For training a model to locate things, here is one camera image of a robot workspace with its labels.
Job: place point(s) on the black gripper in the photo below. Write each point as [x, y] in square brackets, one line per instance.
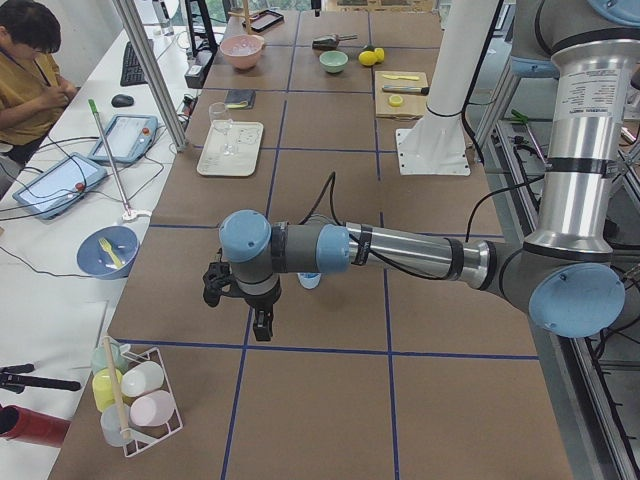
[261, 302]

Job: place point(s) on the light blue plastic cup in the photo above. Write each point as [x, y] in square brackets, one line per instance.
[309, 280]

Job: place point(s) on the mint green bowl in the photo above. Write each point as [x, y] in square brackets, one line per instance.
[333, 62]

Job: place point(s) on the metal ice scoop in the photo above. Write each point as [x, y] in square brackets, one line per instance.
[331, 41]

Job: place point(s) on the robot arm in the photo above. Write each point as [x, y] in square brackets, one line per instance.
[560, 275]

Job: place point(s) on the blue bowl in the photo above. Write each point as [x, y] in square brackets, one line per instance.
[93, 261]

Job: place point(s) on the pink bowl with ice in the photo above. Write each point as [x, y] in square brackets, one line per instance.
[242, 51]

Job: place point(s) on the white cup in rack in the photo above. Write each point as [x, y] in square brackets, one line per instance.
[141, 379]

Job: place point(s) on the pink cup in rack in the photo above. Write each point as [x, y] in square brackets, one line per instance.
[153, 409]

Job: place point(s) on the green cup in rack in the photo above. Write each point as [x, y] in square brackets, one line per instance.
[99, 358]

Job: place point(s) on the yellow cup in rack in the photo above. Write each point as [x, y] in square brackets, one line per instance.
[102, 390]

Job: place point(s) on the clear cup in rack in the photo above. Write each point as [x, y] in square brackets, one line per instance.
[111, 428]

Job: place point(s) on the yellow plastic fork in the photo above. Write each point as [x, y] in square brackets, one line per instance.
[108, 249]

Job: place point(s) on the cream bear tray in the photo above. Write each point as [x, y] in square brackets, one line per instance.
[246, 136]

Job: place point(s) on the clear wine glass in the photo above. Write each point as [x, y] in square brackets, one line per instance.
[222, 123]

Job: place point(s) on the grey folded cloth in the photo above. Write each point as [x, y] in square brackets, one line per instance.
[240, 99]

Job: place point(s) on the far teach pendant tablet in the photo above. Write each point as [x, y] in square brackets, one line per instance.
[130, 136]

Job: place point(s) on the teach pendant tablet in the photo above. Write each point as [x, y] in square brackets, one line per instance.
[130, 136]
[59, 187]

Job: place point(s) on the near teach pendant tablet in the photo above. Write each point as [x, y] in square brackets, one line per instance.
[59, 187]

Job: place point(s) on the black power box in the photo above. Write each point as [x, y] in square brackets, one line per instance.
[198, 68]

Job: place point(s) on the lemon half slice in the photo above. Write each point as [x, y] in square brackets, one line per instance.
[395, 100]

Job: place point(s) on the wooden cutting board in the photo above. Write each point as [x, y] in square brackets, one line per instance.
[414, 106]

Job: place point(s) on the red cylinder bottle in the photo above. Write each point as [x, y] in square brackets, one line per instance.
[25, 425]

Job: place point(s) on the black computer mouse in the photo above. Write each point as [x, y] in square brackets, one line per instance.
[122, 101]

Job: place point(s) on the steel muddler black tip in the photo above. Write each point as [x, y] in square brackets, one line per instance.
[410, 90]

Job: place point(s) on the green tipped metal rod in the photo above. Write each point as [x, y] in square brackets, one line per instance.
[128, 214]

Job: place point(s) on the yellow lemon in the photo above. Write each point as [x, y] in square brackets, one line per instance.
[379, 54]
[368, 58]

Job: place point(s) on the black keyboard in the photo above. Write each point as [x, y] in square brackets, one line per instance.
[131, 72]

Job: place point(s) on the yellow plastic knife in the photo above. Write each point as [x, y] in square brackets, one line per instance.
[401, 77]

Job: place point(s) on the black tray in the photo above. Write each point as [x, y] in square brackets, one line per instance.
[260, 22]

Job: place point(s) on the seated person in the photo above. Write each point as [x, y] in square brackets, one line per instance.
[34, 94]

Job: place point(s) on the white wire cup rack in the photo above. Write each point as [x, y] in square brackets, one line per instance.
[142, 438]

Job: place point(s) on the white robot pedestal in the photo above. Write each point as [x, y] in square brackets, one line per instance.
[436, 143]

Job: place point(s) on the aluminium frame post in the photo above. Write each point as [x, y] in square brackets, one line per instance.
[138, 38]

